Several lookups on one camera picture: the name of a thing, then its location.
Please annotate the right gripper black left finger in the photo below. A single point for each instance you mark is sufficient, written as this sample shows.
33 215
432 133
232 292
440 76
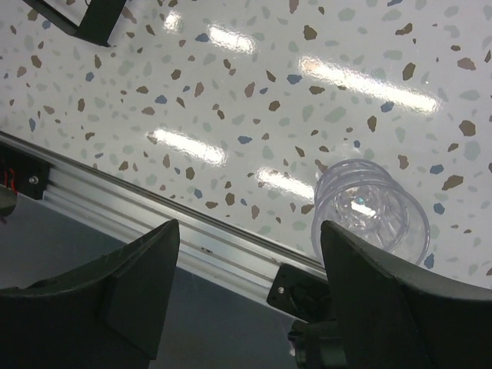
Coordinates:
108 313

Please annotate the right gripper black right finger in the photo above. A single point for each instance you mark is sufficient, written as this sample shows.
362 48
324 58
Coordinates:
394 314

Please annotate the clear plastic cup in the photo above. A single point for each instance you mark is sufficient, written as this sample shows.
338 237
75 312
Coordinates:
348 174
384 215

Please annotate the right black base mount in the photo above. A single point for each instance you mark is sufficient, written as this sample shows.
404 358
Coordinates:
314 335

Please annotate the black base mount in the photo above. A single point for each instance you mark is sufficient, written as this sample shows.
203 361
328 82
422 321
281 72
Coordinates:
314 335
21 174

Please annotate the aluminium mounting rail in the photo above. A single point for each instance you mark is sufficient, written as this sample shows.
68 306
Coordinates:
234 259

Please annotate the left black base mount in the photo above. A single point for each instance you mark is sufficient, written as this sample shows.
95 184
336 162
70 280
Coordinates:
21 174

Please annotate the black wire dish rack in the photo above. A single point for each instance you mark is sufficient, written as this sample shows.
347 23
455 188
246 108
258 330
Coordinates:
96 25

